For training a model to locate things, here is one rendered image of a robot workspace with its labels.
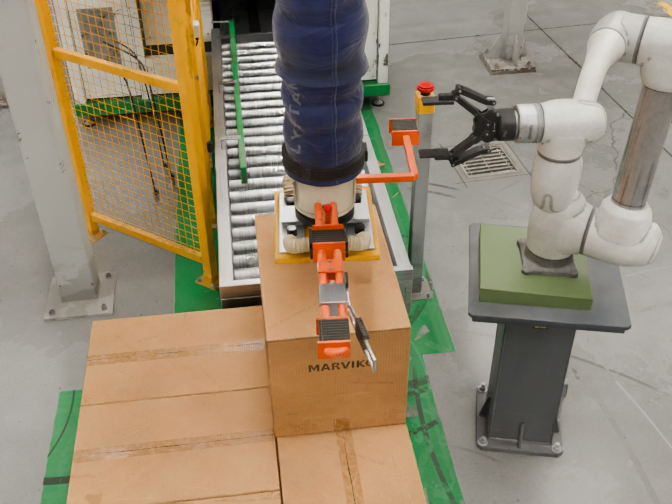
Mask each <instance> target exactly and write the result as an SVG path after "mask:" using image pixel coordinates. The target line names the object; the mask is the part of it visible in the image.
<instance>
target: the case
mask: <svg viewBox="0 0 672 504"><path fill-rule="evenodd" d="M373 210H374V216H375V223H376V229H377V235H378V242H379V248H380V255H381V258H380V260H369V261H343V269H344V272H347V273H348V281H349V298H350V302H351V305H352V307H353V309H354V311H355V314H356V316H357V318H359V317H361V318H362V320H363V323H364V325H365V327H366V329H367V331H368V334H369V336H370V339H367V340H368V343H369V345H370V347H371V349H372V352H373V354H374V356H375V358H376V361H377V362H376V372H375V373H373V372H372V369H371V366H370V364H369V362H368V359H367V357H366V355H365V354H364V353H363V351H362V348H361V346H360V344H359V341H358V339H357V337H356V334H355V330H354V327H353V325H352V323H351V321H350V318H349V327H350V337H351V358H334V359H318V357H317V341H319V335H316V318H320V317H321V316H320V307H319V304H320V300H319V297H318V294H319V281H318V262H313V259H311V263H296V264H275V262H274V222H275V214H264V215H255V227H256V239H257V251H258V263H259V274H260V286H261V298H262V310H263V321H264V331H265V342H266V353H267V364H268V374H269V385H270V396H271V406H272V417H273V428H274V437H275V438H277V437H286V436H295V435H304V434H314V433H323V432H332V431H341V430H351V429H360V428H369V427H378V426H387V425H397V424H405V423H406V407H407V391H408V374H409V357H410V340H411V324H410V321H409V318H408V314H407V311H406V308H405V304H404V301H403V297H402V294H401V291H400V287H399V284H398V280H397V277H396V274H395V270H394V267H393V264H392V260H391V257H390V253H389V250H388V247H387V243H386V240H385V236H384V233H383V230H382V226H381V223H380V220H379V216H378V213H377V209H376V206H375V205H373ZM344 272H343V273H344Z"/></svg>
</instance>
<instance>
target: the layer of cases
mask: <svg viewBox="0 0 672 504"><path fill-rule="evenodd" d="M276 448H277V450H276ZM277 458H278V461H277ZM278 469H279V471H278ZM279 479H280V482H279ZM280 490H281V492H280ZM281 500H282V503H281ZM66 504H427V502H426V499H425V495H424V491H423V487H422V483H421V479H420V475H419V471H418V467H417V463H416V459H415V455H414V452H413V448H412V444H411V440H410V436H409V432H408V428H407V424H406V423H405V424H397V425H387V426H378V427H369V428H360V429H351V430H341V431H332V432H323V433H314V434H304V435H295V436H286V437H277V438H276V439H275V437H274V428H273V417H272V406H271V396H270V385H269V374H268V364H267V353H266V342H265V331H264V321H263V310H262V305H261V306H250V307H239V308H229V309H218V310H207V311H196V312H186V313H175V314H164V315H154V316H143V317H132V318H121V319H111V320H100V321H93V322H92V329H91V335H90V342H89V349H88V356H87V363H86V370H85V377H84V384H83V391H82V398H81V407H80V412H79V419H78V426H77V433H76V440H75V447H74V453H73V460H72V467H71V474H70V481H69V488H68V495H67V502H66Z"/></svg>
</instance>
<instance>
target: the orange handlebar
mask: <svg viewBox="0 0 672 504"><path fill-rule="evenodd" d="M402 142H403V146H404V151H405V155H406V160H407V164H408V168H409V173H383V174H359V175H358V176H357V177H356V184H365V183H392V182H414V181H415V179H418V175H419V174H418V170H417V166H416V162H415V157H414V153H413V149H412V145H411V141H410V137H409V135H404V136H402ZM330 204H331V205H332V207H333V209H332V220H331V224H339V221H338V211H337V203H336V202H331V203H330ZM314 211H315V225H320V224H323V211H322V204H321V203H318V202H317V203H315V204H314ZM317 261H318V281H319V284H328V281H335V283H344V273H343V272H344V269H343V259H342V252H341V250H339V249H335V250H334V251H333V259H326V253H325V251H324V250H319V251H318V252H317ZM337 309H338V317H343V316H348V314H347V306H346V305H345V304H340V305H338V307H337ZM320 311H321V317H330V308H329V306H328V305H322V306H321V307H320ZM349 351H350V349H349V348H348V347H340V348H332V347H328V348H326V349H325V350H324V353H325V354H326V355H327V356H330V357H332V358H340V357H343V356H345V355H347V354H348V353H349Z"/></svg>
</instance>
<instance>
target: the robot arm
mask: <svg viewBox="0 0 672 504"><path fill-rule="evenodd" d="M616 61H619V62H626V63H631V64H636V65H640V77H641V81H642V83H643V85H642V89H641V92H640V96H639V100H638V103H637V107H636V111H635V114H634V118H633V122H632V125H631V129H630V132H629V136H628V140H627V143H626V147H625V151H624V154H623V158H622V161H621V165H620V169H619V172H618V176H617V180H616V183H615V187H614V191H613V194H612V195H610V196H608V197H606V198H605V199H604V200H603V201H602V203H601V205H600V207H599V208H596V207H593V206H592V205H590V204H589V203H587V202H586V199H585V197H584V195H583V194H582V193H581V192H580V191H579V190H578V189H577V188H578V186H579V183H580V178H581V173H582V168H583V160H582V157H581V154H582V151H583V149H584V147H585V145H586V143H592V142H594V141H596V140H597V139H599V138H601V137H602V136H603V135H604V134H605V133H606V129H607V115H606V111H605V109H604V108H603V107H602V106H601V105H600V104H599V103H598V102H596V101H597V98H598V95H599V92H600V89H601V86H602V83H603V80H604V78H605V75H606V73H607V71H608V69H609V67H610V66H611V65H613V64H614V63H615V62H616ZM460 94H461V95H463V96H466V97H468V98H470V99H472V100H475V101H477V102H479V103H482V104H484V105H486V107H488V108H486V109H485V110H483V111H481V110H480V109H478V108H477V107H475V106H474V105H472V104H471V103H470V102H469V101H467V100H466V99H465V98H463V97H462V96H461V95H460ZM421 101H422V104H423V106H434V105H454V101H456V102H457V103H458V104H459V105H461V106H462V107H463V108H465V109H466V110H467V111H468V112H470V113H471V114H472V115H474V118H473V126H472V131H473V132H472V133H471V134H470V135H469V137H467V138H466V139H465V140H463V141H462V142H460V143H459V144H458V145H456V146H455V147H454V148H452V149H451V150H450V151H448V148H438V149H419V150H418V154H419V157H420V159H424V158H434V160H449V162H450V165H451V167H455V166H457V165H460V164H462V163H464V162H466V161H468V160H471V159H473V158H475V157H477V156H479V155H481V154H488V153H490V152H491V149H490V142H491V141H514V142H515V143H517V144H518V143H538V148H537V153H536V157H535V159H534V164H533V169H532V176H531V187H530V188H531V196H532V200H533V202H534V204H535V206H534V207H533V209H532V212H531V215H530V219H529V223H528V229H527V239H526V238H519V239H518V240H517V245H518V246H519V248H520V254H521V261H522V269H521V273H522V274H524V275H534V274H536V275H552V276H566V277H570V278H577V277H578V274H579V271H578V270H577V268H576V266H575V262H574V258H573V254H582V255H585V256H588V257H590V258H593V259H596V260H599V261H603V262H606V263H610V264H615V265H620V266H630V267H634V266H645V265H647V264H649V263H652V262H653V260H654V258H655V256H656V254H657V252H658V250H659V247H660V245H661V242H662V239H663V236H662V233H661V229H660V227H659V226H658V225H657V224H656V223H654V222H652V210H651V208H650V206H649V204H648V203H647V198H648V195H649V192H650V188H651V185H652V182H653V179H654V175H655V172H656V169H657V165H658V162H659V159H660V155H661V152H662V149H663V146H664V142H665V140H666V137H667V134H668V131H669V127H670V124H671V121H672V19H670V18H665V17H652V16H646V15H640V14H633V13H629V12H626V11H614V12H611V13H609V14H607V15H605V16H604V17H603V18H602V19H600V20H599V21H598V23H597V24H596V25H595V26H594V28H593V29H592V31H591V33H590V36H589V40H588V43H587V52H586V57H585V61H584V64H583V67H582V70H581V73H580V76H579V79H578V82H577V86H576V89H575V93H574V96H573V99H555V100H550V101H547V102H543V103H533V104H516V105H515V106H514V107H513V108H498V109H494V105H496V104H497V102H496V100H495V98H494V96H486V95H483V94H481V93H478V92H476V91H474V90H472V89H469V88H467V87H465V86H462V85H460V84H456V86H455V90H452V91H451V93H439V94H438V96H429V97H421ZM475 137H476V138H475ZM480 141H484V143H481V145H478V146H475V147H473V148H471V149H469V148H470V147H471V146H473V145H476V144H477V143H479V142H480ZM467 149H469V150H467ZM466 150H467V151H466Z"/></svg>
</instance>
